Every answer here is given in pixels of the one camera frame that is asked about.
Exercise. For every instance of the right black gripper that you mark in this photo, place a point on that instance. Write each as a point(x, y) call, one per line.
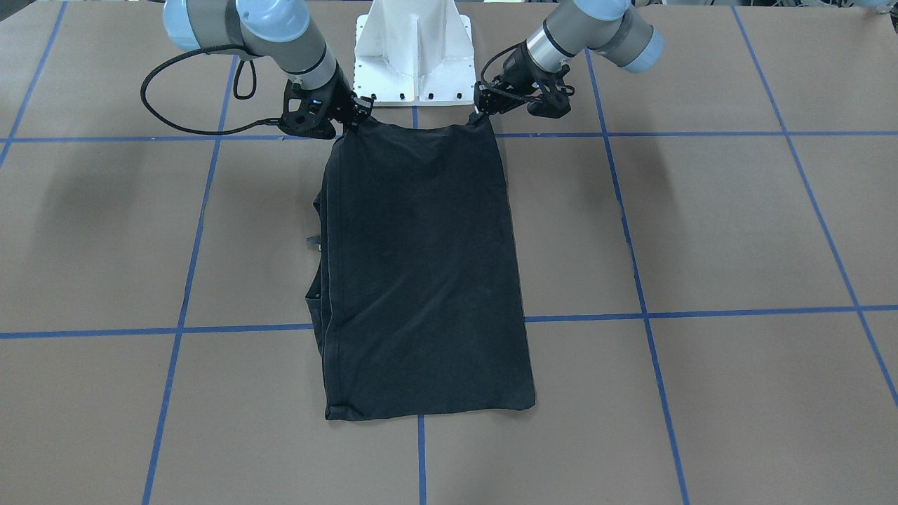
point(342, 93)

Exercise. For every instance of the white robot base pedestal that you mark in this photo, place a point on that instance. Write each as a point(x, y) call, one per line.
point(414, 53)

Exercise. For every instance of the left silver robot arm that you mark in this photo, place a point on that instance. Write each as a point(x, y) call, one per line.
point(612, 29)

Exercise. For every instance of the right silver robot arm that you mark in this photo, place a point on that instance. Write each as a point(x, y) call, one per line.
point(281, 30)

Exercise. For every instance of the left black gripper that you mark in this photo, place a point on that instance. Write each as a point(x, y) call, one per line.
point(518, 72)

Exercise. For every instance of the black graphic t-shirt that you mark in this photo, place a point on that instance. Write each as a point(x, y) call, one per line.
point(416, 304)

